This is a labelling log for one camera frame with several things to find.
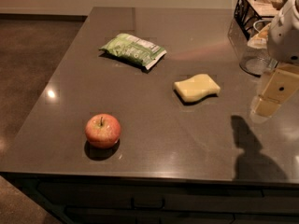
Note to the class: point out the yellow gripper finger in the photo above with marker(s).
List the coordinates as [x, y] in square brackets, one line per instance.
[276, 86]

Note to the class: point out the yellow sponge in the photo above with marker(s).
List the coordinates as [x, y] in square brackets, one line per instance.
[196, 88]

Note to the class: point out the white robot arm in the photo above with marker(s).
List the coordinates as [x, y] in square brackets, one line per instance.
[283, 34]

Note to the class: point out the red apple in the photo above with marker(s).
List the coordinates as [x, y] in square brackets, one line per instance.
[103, 131]

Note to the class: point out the green chip bag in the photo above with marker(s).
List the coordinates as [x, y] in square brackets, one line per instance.
[134, 50]

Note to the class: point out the dark cabinet drawer front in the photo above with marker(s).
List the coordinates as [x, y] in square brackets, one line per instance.
[130, 204]

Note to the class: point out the black wire basket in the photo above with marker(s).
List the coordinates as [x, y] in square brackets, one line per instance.
[249, 11]

